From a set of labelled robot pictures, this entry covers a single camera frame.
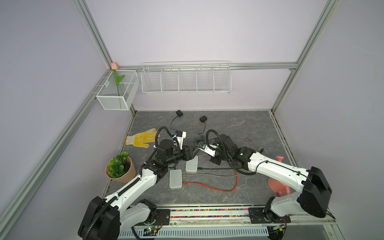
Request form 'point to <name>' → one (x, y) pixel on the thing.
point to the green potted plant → (120, 168)
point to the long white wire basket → (186, 77)
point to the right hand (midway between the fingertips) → (208, 150)
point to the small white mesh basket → (119, 92)
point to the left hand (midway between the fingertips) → (198, 150)
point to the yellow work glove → (138, 139)
